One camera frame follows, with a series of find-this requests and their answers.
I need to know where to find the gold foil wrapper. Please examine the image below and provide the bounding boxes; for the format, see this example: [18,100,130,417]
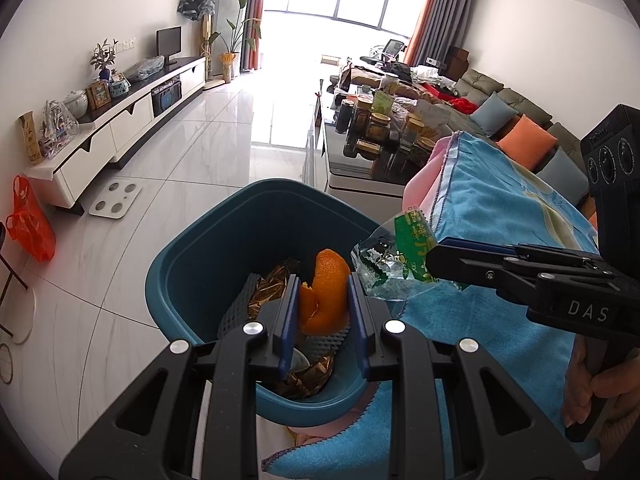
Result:
[249,258,302,312]
[279,354,337,402]

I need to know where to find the white standing air conditioner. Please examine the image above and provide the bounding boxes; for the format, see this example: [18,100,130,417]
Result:
[207,0,255,79]

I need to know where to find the white clothes pile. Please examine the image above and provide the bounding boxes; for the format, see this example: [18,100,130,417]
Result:
[409,64,444,84]

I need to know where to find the orange plastic bag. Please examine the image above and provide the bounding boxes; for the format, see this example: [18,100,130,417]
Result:
[5,174,57,264]

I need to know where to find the green snack wrapper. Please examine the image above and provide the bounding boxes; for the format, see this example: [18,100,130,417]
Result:
[349,204,442,304]

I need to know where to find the grey blue cushion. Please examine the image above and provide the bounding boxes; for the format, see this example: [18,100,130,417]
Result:
[537,147,589,206]
[469,92,519,136]

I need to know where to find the plant in blue vase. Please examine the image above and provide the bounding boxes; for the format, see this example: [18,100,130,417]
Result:
[89,38,121,81]

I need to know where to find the brown cardboard boxes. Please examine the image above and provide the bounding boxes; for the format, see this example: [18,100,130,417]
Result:
[444,45,471,79]

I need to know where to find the white bathroom scale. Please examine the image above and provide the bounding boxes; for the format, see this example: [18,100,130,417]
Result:
[88,181,144,219]

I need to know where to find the tall yellow box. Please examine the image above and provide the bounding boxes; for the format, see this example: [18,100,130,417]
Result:
[18,112,45,166]

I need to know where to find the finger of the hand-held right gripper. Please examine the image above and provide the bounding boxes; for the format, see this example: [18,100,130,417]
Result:
[424,245,539,306]
[439,237,617,276]

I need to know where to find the fan with patterned cover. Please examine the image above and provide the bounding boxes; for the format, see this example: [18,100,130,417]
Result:
[177,0,217,59]

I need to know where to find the white ceramic jar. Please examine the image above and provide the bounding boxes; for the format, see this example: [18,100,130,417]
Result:
[63,89,90,120]

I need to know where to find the white TV cabinet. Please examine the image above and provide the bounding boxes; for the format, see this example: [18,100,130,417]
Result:
[23,55,209,216]

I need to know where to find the teal plastic bin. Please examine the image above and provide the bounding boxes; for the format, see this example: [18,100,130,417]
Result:
[145,178,417,429]

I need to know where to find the grey orange curtain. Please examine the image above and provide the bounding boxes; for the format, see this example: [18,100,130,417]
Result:
[239,0,272,74]
[403,0,479,67]

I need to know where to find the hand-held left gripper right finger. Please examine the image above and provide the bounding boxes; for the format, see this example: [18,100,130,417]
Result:
[347,272,589,480]

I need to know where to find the blue floral blanket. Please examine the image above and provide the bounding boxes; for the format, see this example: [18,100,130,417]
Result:
[260,132,602,480]

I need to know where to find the thin floor hoop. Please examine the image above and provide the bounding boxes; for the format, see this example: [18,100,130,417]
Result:
[0,342,15,386]

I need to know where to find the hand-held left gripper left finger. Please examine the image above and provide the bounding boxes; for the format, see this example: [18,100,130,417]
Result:
[59,275,301,480]

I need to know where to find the glass coffee table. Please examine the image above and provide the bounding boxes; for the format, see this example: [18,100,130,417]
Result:
[302,76,437,197]

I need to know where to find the wooden photo frame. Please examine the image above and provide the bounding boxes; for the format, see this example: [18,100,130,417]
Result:
[85,81,112,111]

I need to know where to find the person's right hand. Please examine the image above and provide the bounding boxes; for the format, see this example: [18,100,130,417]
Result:
[562,339,640,427]

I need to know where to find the group of jars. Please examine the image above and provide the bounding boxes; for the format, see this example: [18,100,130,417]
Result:
[334,72,442,167]

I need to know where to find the brown ottoman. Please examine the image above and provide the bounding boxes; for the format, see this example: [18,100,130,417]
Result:
[339,62,417,97]

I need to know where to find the white round stand base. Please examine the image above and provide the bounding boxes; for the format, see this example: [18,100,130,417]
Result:
[0,284,39,346]

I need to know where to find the black plant stand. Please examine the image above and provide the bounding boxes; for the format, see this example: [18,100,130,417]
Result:
[0,222,30,342]

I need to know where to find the black monitor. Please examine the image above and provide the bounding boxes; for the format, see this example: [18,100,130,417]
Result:
[155,26,183,66]

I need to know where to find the clear plastic bag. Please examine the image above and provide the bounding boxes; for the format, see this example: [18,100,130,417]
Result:
[124,55,166,81]

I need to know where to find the black office chair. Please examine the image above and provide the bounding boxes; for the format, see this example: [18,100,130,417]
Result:
[360,38,407,69]

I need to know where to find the grey green sofa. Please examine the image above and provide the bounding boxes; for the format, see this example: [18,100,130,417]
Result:
[439,67,602,212]

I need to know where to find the model ship in plastic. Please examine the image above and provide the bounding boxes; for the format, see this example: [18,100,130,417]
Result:
[39,99,80,159]

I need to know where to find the orange peel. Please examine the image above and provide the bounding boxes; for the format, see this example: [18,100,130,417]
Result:
[298,248,352,337]

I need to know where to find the tall plant yellow pot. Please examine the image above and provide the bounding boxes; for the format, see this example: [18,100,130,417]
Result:
[209,0,263,84]

